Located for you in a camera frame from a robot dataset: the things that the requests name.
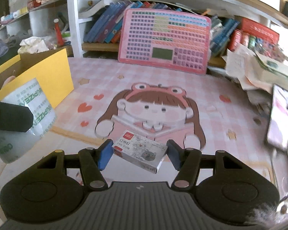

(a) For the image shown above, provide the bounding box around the white shelf unit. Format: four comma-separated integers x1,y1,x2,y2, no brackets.
0,0,288,58

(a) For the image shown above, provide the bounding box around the pink learning tablet board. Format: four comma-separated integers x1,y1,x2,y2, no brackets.
118,8,211,75

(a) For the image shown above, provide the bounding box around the row of blue books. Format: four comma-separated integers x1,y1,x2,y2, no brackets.
84,1,182,44

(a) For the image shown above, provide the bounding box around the pink plush pig toy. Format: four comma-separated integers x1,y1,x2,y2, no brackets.
2,75,16,88

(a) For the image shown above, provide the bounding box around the white tissue pack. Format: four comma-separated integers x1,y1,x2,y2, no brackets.
17,36,55,54

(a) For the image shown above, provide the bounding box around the stack of papers and books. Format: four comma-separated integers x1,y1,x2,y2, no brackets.
223,45,288,115

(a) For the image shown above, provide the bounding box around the black smartphone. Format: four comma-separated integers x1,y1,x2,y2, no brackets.
265,84,288,152

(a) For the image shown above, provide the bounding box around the red white bottle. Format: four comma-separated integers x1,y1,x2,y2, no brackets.
53,18,64,47

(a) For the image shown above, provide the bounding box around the red dictionary book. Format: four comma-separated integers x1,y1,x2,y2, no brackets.
235,16,279,45

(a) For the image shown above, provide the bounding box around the yellow cardboard box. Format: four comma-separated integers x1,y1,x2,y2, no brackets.
0,48,74,108

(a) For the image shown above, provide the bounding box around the small eraser box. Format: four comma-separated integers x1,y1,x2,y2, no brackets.
112,130,167,174

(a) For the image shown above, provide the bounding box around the clear packing tape roll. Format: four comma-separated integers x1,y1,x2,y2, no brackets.
0,78,56,163

